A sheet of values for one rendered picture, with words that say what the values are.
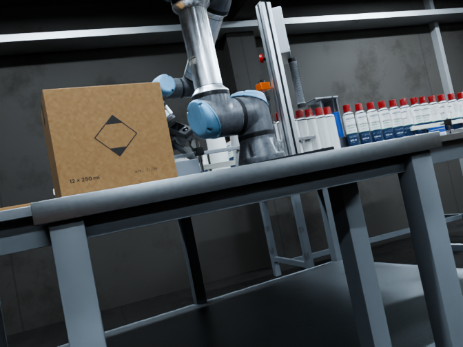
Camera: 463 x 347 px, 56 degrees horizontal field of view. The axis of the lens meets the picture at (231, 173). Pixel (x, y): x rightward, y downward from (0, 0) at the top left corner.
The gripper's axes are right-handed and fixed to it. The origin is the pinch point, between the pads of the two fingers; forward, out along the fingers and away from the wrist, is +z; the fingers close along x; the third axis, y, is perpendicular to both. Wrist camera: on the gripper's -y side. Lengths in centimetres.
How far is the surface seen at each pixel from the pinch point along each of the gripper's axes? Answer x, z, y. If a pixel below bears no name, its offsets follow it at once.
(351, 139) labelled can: -65, 39, -1
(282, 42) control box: -52, -15, -17
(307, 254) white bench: -61, 113, 104
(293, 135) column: -30.2, 15.0, -16.2
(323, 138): -52, 29, -2
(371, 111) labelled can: -84, 37, -2
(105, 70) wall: -83, -93, 247
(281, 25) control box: -56, -21, -17
